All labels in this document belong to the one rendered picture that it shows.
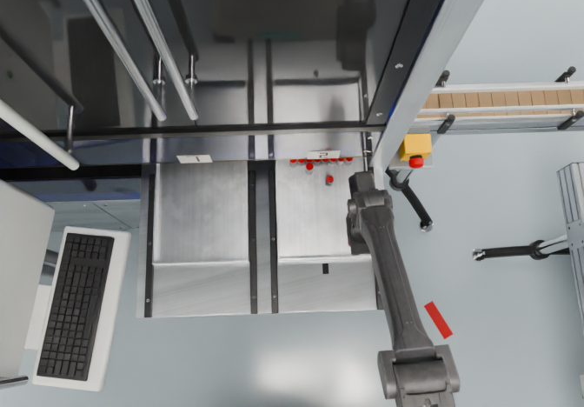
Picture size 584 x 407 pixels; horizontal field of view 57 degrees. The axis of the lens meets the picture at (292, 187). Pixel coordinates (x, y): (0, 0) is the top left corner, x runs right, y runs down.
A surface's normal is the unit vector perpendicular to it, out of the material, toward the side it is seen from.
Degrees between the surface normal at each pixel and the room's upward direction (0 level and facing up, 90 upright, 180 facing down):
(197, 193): 0
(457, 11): 90
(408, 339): 33
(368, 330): 0
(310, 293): 0
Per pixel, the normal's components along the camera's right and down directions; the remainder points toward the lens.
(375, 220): -0.05, -0.74
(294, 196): 0.00, -0.25
